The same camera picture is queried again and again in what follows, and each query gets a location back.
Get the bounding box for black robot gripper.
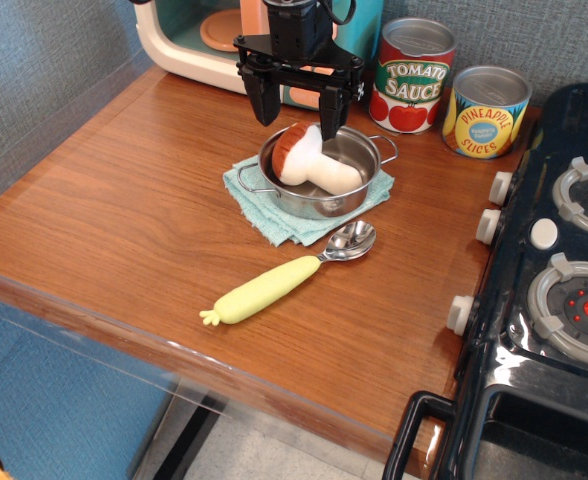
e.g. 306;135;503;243
233;1;364;141

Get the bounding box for yellow handled metal spoon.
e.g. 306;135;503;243
199;220;377;326

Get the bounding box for small steel pot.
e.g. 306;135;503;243
236;121;399;220

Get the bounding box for plush mushroom toy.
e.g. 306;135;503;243
271;122;363;195

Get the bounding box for light blue folded cloth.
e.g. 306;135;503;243
223;156;395;247

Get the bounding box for tomato sauce can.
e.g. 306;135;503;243
369;17;457;134

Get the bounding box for teal toy microwave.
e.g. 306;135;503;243
130;1;383;110

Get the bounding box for pineapple slices can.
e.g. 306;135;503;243
442;65;532;159

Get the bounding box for black toy stove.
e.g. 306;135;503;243
384;83;588;479

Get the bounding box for black braided cable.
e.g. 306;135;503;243
318;0;358;25

